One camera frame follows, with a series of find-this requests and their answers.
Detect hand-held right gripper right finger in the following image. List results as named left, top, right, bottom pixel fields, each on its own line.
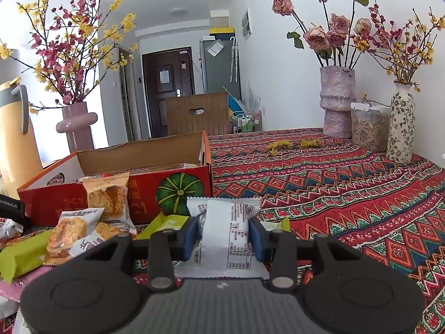
left=248, top=215, right=381, bottom=293

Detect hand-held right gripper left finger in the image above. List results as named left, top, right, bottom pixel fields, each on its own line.
left=68, top=215, right=201, bottom=292

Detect white snack packet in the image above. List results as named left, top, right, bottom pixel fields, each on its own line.
left=0, top=299, right=23, bottom=334
left=186, top=197, right=270, bottom=281

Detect red cardboard box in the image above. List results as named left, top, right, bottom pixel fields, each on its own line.
left=17, top=130, right=213, bottom=227

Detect clear wrapped snack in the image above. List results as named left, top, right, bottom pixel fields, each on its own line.
left=0, top=218, right=24, bottom=240

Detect green snack packet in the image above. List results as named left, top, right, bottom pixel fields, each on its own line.
left=0, top=229, right=54, bottom=283
left=135, top=212, right=291, bottom=242

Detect yellow thermos jug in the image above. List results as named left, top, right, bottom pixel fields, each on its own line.
left=0, top=78, right=44, bottom=200

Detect pink snack packet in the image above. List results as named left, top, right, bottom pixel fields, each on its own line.
left=0, top=277, right=32, bottom=301

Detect smooth pink vase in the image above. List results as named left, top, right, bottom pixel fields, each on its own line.
left=56, top=102, right=98, bottom=154

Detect storage rack with bottles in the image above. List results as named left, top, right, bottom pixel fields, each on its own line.
left=232, top=109, right=262, bottom=133

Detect yellow and pink flowering branches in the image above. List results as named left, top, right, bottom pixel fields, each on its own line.
left=0, top=0, right=140, bottom=115

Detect dark brown door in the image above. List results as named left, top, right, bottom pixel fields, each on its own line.
left=142, top=46, right=195, bottom=138

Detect textured pink vase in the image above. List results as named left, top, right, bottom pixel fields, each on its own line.
left=320, top=66, right=356, bottom=139

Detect clear jar of seeds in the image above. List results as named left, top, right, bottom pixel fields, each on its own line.
left=350, top=102, right=392, bottom=153

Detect grey refrigerator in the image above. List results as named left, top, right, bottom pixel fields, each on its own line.
left=199, top=36, right=241, bottom=94

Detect white umbrella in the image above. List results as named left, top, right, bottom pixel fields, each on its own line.
left=229, top=36, right=240, bottom=82

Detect yellow and black box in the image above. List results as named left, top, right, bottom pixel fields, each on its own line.
left=209, top=26, right=232, bottom=40

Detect dried pink roses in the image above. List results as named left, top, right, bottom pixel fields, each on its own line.
left=268, top=0, right=376, bottom=68

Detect red and yellow berry branches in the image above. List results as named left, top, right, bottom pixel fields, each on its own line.
left=351, top=3, right=445, bottom=93

